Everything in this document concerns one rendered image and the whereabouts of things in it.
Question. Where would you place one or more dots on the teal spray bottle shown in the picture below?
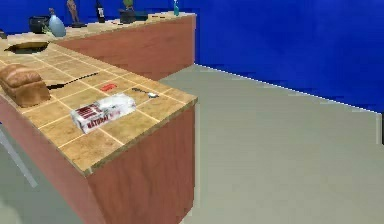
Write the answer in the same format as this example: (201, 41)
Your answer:
(176, 8)

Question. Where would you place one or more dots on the brown bread loaf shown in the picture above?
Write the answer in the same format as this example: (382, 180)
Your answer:
(23, 85)

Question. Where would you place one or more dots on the brown tiled kitchen counter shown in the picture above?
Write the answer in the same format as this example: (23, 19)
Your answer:
(140, 173)

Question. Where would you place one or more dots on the black kitchen knife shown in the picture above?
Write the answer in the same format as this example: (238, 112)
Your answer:
(71, 81)

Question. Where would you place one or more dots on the dark wine bottle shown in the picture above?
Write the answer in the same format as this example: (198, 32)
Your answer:
(100, 12)

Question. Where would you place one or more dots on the dark sink basin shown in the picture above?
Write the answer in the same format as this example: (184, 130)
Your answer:
(28, 47)

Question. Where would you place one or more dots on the small red flat card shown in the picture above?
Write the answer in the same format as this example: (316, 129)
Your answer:
(108, 87)

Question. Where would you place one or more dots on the silver spoon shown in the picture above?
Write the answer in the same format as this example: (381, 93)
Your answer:
(146, 92)

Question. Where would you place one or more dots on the brown statue on black base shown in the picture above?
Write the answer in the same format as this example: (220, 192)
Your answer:
(74, 13)

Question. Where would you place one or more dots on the white red printed box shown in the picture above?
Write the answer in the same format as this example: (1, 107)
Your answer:
(101, 111)

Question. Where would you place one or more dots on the pale blue vase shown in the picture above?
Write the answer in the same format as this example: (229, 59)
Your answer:
(56, 26)

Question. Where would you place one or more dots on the black pot with green plant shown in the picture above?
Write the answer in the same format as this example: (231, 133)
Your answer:
(127, 15)

